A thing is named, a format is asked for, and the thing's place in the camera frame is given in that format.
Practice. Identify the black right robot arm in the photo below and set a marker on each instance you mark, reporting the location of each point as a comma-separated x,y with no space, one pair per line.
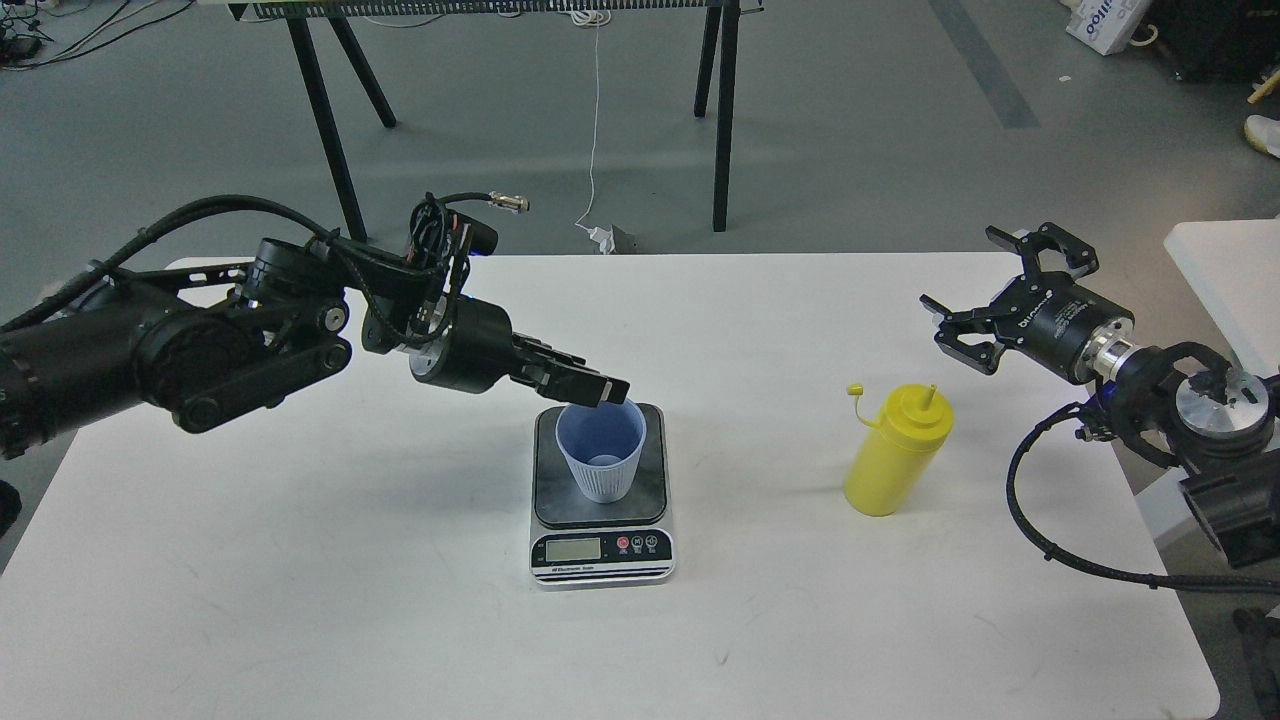
1183,406

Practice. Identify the black metal background table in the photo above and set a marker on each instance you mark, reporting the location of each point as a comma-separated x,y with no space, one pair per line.
713,93

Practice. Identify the blue plastic cup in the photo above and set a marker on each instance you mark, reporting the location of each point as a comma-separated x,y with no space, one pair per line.
602,446

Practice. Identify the yellow squeeze bottle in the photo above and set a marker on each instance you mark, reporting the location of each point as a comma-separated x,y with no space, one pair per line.
910,427

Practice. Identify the white cardboard box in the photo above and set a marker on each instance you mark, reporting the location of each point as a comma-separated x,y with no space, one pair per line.
1110,26

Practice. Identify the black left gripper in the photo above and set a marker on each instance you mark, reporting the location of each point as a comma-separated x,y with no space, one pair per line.
480,348

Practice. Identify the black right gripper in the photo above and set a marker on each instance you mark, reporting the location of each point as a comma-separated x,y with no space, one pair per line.
1051,320

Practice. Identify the white side table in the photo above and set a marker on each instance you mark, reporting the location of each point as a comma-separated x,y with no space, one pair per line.
1232,269

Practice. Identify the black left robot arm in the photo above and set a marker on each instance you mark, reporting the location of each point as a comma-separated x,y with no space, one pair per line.
219,341

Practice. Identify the digital kitchen scale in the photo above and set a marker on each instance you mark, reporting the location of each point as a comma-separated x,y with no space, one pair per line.
578,543

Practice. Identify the white power adapter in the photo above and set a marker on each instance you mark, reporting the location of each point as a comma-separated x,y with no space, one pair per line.
613,241

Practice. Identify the white shoe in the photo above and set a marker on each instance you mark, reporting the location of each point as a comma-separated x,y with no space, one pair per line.
1262,134

